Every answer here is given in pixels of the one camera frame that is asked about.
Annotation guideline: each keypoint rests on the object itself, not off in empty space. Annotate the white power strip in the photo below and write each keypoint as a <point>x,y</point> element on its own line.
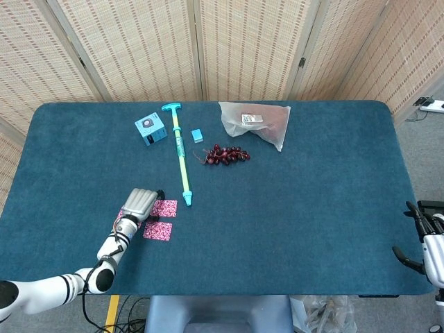
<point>433,105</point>

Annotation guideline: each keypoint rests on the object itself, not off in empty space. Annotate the light blue cardboard box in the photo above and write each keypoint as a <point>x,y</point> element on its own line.
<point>149,130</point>

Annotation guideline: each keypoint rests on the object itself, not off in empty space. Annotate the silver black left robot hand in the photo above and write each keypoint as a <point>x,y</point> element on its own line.
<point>138,204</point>

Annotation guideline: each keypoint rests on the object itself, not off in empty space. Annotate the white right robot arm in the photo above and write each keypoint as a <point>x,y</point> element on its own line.
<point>440,295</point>

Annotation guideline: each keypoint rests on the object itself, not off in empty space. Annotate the yellow floor tape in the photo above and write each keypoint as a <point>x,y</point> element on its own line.
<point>111,312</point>

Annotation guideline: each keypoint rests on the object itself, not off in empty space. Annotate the green blue toy water pump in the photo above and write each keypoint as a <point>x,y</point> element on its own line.
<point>182,166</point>

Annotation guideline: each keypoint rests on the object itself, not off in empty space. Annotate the woven bamboo screen panel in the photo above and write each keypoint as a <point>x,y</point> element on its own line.
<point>138,48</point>
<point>333,48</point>
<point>409,52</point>
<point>249,48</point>
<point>34,62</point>
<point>8,163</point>

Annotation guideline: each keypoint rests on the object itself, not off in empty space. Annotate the grey blue robot pedestal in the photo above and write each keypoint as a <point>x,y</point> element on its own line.
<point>218,312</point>

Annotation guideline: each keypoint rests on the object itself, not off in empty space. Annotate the black screen hinge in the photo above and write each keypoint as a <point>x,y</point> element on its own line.
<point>302,62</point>

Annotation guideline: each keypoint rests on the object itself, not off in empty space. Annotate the dark red grape bunch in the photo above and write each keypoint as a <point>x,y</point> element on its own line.
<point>225,156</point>

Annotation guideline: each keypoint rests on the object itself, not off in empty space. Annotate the black box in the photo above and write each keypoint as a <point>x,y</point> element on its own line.
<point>431,205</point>

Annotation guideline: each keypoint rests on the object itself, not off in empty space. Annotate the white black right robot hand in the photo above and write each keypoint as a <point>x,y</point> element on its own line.
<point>435,256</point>

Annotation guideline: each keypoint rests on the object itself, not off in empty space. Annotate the crumpled clear plastic bag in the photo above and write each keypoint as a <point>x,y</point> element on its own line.
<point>322,315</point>

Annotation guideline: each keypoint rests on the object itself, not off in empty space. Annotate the translucent plastic bag with contents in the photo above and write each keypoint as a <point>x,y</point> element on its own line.
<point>263,125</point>

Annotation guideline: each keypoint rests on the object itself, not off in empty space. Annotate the teal blue table cloth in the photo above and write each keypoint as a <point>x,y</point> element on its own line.
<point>277,215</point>

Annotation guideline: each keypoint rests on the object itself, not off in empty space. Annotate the small blue white cube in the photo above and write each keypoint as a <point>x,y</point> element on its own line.
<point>197,135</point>

